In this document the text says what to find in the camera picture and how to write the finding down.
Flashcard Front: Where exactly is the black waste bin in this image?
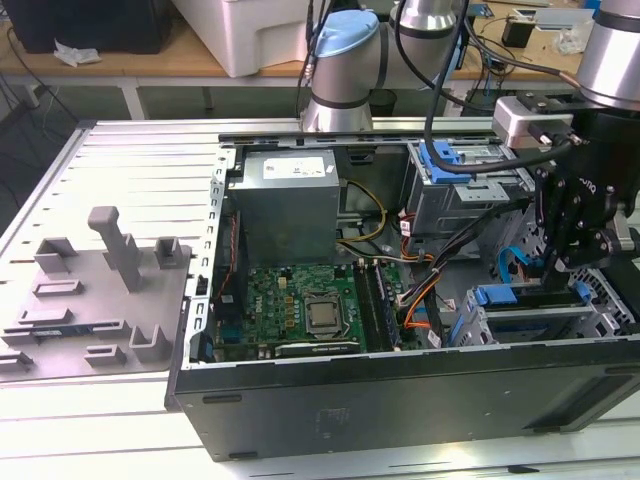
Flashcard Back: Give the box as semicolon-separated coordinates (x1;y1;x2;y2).
370;89;396;119

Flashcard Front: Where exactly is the crumpled white paper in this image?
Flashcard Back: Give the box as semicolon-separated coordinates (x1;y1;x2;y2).
53;39;103;69

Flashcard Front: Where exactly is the black case fan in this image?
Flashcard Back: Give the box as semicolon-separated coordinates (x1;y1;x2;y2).
209;208;251;326

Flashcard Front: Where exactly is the black graphics card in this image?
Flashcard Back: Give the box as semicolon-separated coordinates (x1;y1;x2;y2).
273;340;362;359

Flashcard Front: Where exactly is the black monitor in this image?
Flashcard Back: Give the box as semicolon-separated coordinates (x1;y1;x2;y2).
9;0;174;55

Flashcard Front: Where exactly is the black PC case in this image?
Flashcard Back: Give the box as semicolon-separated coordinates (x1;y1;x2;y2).
164;128;640;462

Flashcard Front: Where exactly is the black RAM stick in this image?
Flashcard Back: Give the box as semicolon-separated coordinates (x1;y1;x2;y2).
353;259;391;354
372;259;405;351

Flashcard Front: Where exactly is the grey metal tray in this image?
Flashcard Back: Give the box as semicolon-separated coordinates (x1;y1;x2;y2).
534;7;597;30

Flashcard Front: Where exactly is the large white box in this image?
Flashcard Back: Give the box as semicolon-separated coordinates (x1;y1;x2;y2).
172;0;326;79

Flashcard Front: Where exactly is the silver CPU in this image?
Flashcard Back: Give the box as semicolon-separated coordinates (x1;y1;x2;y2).
308;303;340;329

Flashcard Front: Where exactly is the orange wire bundle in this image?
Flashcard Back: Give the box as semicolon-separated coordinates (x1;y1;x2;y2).
397;277;441;331

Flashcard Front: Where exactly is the hard disk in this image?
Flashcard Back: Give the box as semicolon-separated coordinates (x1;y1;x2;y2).
448;281;594;346

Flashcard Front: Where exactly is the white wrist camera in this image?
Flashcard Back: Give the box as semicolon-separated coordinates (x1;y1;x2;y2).
492;94;575;150

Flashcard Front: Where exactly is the thick black camera cable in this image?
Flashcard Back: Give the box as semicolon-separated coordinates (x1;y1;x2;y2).
392;0;576;174

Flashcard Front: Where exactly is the yellow black wire bundle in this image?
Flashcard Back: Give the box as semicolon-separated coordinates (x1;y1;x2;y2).
335;179;390;247

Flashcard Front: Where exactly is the grey power supply unit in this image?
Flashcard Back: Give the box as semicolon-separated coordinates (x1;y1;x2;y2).
227;149;344;266

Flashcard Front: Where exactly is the black cable with metal plug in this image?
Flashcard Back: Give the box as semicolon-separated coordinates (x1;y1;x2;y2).
297;0;331;121

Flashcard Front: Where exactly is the small black cube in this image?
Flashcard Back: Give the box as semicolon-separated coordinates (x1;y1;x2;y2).
502;14;534;50

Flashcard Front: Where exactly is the grey parts rack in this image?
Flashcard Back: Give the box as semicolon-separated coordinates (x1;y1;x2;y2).
0;205;195;386

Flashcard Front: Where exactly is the green motherboard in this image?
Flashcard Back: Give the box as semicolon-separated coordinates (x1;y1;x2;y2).
214;262;426;357

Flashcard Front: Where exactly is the CPU socket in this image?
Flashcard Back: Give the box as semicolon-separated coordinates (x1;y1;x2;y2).
301;292;349;340

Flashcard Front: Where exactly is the wooden desk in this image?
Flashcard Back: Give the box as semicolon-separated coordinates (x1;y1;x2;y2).
0;0;640;121

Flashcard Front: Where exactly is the metal drive cage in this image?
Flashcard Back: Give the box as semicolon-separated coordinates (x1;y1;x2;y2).
403;140;540;256

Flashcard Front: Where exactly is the blue plastic latch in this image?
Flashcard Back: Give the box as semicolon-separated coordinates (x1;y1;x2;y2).
418;142;475;185

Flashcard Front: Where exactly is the metal disk bay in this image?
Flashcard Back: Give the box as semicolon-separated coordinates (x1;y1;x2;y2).
447;282;634;347

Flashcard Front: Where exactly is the blue wire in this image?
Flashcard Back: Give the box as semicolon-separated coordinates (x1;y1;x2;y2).
498;246;545;282

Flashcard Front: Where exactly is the clear plastic bag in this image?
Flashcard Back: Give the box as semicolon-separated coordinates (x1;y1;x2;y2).
555;25;589;55

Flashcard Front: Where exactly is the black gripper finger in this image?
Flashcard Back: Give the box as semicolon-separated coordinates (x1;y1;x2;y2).
532;169;584;295
557;207;626;274

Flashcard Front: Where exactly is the small RAM stick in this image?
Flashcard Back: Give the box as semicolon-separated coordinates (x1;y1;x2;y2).
30;326;95;338

